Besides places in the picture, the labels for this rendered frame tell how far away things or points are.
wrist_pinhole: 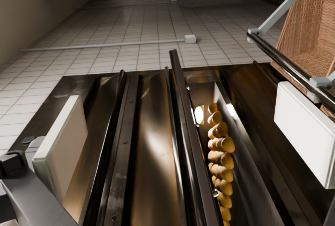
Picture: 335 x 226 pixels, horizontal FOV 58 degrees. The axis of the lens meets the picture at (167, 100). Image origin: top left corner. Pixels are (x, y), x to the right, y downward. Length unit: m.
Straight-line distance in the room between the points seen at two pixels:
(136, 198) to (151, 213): 0.09
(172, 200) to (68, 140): 0.74
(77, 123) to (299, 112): 0.13
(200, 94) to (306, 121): 1.72
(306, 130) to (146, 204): 0.79
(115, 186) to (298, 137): 0.84
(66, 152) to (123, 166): 0.90
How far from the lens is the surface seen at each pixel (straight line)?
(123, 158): 1.10
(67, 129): 0.17
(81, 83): 1.80
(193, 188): 0.75
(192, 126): 0.97
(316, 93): 0.71
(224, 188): 1.60
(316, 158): 0.17
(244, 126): 1.26
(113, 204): 0.94
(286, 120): 0.20
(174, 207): 0.88
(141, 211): 0.93
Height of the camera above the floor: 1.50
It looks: 1 degrees down
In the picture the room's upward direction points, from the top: 94 degrees counter-clockwise
